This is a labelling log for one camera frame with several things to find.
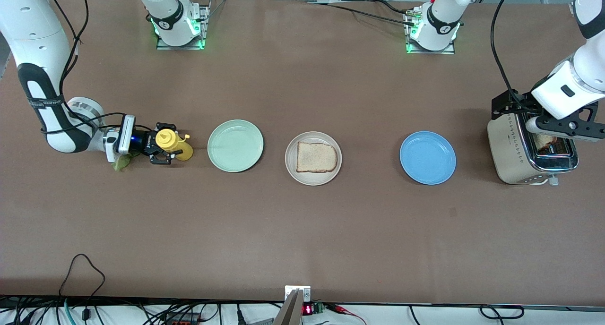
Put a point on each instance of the beige chrome toaster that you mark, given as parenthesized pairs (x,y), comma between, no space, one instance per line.
(503,150)

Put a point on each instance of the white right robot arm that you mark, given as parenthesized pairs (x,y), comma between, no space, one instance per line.
(28,27)

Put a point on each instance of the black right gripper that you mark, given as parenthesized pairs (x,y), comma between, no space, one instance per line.
(147,143)

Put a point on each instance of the yellow squeeze bottle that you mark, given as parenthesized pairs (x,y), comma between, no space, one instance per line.
(182,150)

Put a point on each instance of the grey metal mount bar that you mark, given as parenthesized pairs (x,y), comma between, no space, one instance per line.
(290,313)

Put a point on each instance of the red digit display module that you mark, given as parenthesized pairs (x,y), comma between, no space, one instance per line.
(308,310)

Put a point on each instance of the toasted bread slice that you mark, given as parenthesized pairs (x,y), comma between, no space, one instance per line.
(315,157)
(543,143)

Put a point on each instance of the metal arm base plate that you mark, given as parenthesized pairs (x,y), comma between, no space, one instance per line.
(179,47)
(425,52)

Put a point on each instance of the beige plate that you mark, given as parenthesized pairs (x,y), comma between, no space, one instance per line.
(312,179)

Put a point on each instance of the red clip lead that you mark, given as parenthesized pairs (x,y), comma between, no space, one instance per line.
(338,308)

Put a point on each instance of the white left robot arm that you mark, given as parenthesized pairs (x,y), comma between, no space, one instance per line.
(442,13)

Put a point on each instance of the blue plate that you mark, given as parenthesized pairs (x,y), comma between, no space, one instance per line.
(427,157)

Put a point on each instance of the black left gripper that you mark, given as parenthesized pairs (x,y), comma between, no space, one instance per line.
(504,102)

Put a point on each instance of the green lettuce leaf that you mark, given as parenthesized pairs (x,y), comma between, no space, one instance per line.
(122,163)

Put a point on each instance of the white mounting bracket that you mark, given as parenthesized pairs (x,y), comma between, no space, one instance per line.
(289,291)

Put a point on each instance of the light green plate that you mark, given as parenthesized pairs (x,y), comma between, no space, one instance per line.
(235,145)

